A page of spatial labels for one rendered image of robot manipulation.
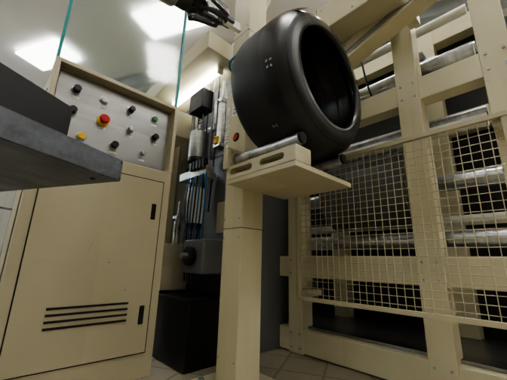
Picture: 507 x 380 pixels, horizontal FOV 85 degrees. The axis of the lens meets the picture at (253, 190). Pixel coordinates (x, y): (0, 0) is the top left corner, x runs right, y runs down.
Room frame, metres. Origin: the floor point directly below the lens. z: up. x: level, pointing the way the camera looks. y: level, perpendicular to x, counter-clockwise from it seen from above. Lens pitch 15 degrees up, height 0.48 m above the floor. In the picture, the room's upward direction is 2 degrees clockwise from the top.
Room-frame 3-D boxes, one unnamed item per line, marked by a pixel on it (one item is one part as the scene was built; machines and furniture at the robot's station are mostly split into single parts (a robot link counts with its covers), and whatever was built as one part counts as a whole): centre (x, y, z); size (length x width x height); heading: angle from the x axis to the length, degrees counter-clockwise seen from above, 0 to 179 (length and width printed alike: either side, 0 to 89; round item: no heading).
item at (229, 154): (1.23, -0.02, 0.90); 0.40 x 0.03 x 0.10; 133
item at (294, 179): (1.10, -0.15, 0.80); 0.37 x 0.36 x 0.02; 133
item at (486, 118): (1.16, -0.54, 0.65); 0.90 x 0.02 x 0.70; 43
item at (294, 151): (1.01, -0.04, 0.83); 0.36 x 0.09 x 0.06; 43
